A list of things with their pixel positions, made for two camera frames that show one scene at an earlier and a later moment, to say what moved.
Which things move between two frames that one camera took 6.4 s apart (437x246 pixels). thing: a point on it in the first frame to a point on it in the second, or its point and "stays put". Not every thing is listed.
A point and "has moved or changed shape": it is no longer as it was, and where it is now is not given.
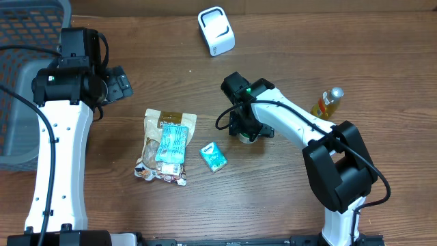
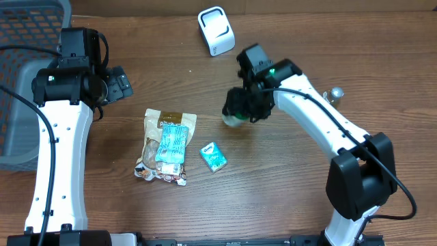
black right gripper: x=239 y=126 to x=237 y=105
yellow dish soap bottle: x=326 y=106 stays put
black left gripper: x=118 y=83 stays put
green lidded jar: x=245 y=138 has moved or changed shape
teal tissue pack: x=214 y=157 stays put
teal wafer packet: x=172 y=145 stays put
